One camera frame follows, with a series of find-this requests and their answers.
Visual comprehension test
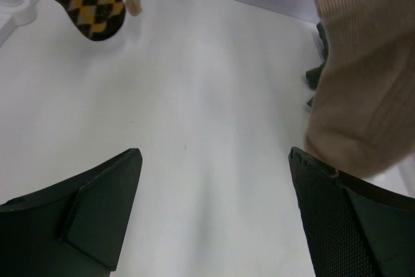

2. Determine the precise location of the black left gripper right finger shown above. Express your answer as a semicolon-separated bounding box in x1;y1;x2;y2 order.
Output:
288;147;414;277

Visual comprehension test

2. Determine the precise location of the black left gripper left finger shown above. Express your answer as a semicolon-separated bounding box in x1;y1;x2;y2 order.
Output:
1;149;143;276

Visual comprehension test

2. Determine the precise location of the plain brown sock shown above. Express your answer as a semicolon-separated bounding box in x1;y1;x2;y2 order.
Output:
305;0;414;178

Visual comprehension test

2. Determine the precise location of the olive green hanging garment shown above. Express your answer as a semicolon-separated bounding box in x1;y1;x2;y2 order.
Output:
303;21;331;109

